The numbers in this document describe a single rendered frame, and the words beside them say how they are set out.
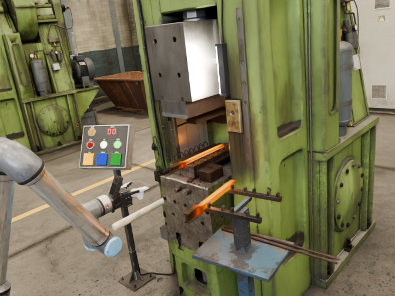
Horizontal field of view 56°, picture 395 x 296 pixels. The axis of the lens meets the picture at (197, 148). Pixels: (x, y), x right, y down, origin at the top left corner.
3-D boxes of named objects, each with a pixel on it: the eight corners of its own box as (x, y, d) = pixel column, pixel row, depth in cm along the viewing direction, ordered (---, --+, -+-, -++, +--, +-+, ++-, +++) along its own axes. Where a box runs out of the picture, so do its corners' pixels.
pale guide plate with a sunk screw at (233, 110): (240, 133, 192) (238, 100, 187) (227, 131, 198) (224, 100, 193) (243, 131, 193) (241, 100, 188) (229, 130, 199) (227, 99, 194)
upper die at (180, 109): (187, 118, 198) (185, 101, 195) (162, 116, 212) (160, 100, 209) (234, 102, 227) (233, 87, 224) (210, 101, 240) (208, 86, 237)
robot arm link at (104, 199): (92, 195, 175) (104, 200, 169) (101, 192, 179) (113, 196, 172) (96, 212, 178) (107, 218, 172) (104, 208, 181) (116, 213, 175)
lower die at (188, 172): (194, 179, 209) (193, 165, 207) (170, 173, 223) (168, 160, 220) (238, 156, 238) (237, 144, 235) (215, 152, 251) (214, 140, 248)
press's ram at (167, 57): (204, 103, 186) (195, 19, 174) (154, 99, 212) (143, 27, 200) (251, 87, 215) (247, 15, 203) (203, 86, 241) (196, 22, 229)
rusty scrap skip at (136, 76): (145, 117, 816) (139, 78, 790) (98, 111, 942) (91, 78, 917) (183, 106, 897) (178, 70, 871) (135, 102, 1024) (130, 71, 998)
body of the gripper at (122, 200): (125, 201, 189) (105, 210, 181) (122, 185, 186) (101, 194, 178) (134, 204, 184) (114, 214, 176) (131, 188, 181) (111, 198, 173)
